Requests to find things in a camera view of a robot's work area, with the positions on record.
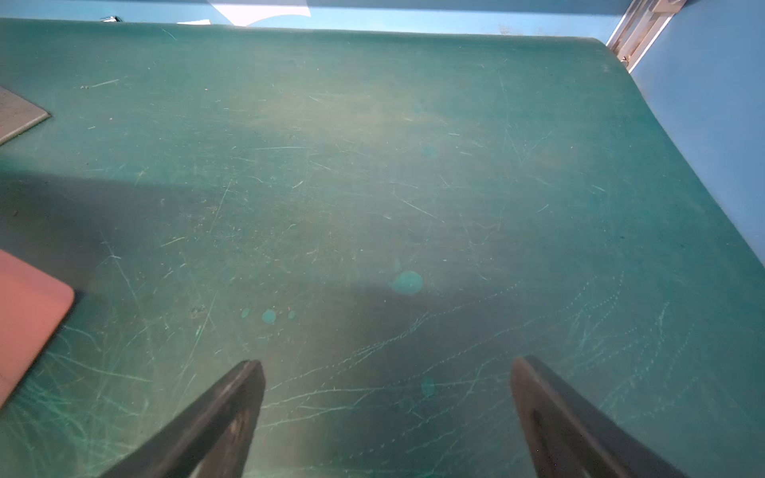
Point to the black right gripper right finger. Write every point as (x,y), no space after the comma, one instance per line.
(569,437)

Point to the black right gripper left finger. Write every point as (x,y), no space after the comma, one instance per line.
(210,438)

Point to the pink plastic storage box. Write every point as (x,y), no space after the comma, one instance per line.
(33,304)

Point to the green table mat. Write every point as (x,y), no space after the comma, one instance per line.
(385,222)

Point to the metal tree base plate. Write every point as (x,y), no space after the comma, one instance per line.
(18,115)

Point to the aluminium frame post right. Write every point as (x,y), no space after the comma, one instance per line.
(640,26)

